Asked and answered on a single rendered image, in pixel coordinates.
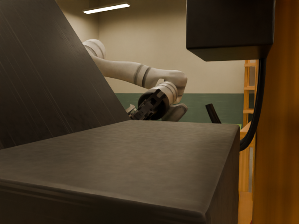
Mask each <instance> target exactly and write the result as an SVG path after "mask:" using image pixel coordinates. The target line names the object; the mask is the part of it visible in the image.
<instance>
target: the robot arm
mask: <svg viewBox="0 0 299 224"><path fill-rule="evenodd" d="M83 45H84V46H85V48H86V50H87V51H88V53H89V54H90V56H91V57H92V59H93V61H94V62H95V64H96V65H97V67H98V68H99V70H100V71H101V73H102V75H103V76H105V77H110V78H114V79H119V80H123V81H126V82H129V83H132V84H135V85H137V86H140V87H143V88H146V89H149V90H148V91H146V92H145V93H144V94H142V95H141V96H140V98H139V100H138V104H137V105H138V109H137V110H136V111H135V113H134V114H132V115H131V117H130V118H131V120H158V119H160V118H161V119H162V121H172V122H178V121H179V120H180V119H181V118H182V117H183V116H184V115H185V113H186V112H187V109H188V107H187V106H186V105H185V104H178V103H179V102H180V100H181V99H182V96H183V93H184V90H185V87H186V83H187V76H186V75H185V73H183V72H181V71H178V70H162V69H156V68H152V67H149V66H146V65H143V64H140V63H136V62H128V61H110V60H105V56H106V51H105V47H104V45H103V44H102V43H101V41H99V40H96V39H90V40H87V41H85V42H83ZM159 79H164V82H162V83H160V84H158V85H157V86H155V85H156V84H157V82H158V80H159ZM173 104H177V105H173Z"/></svg>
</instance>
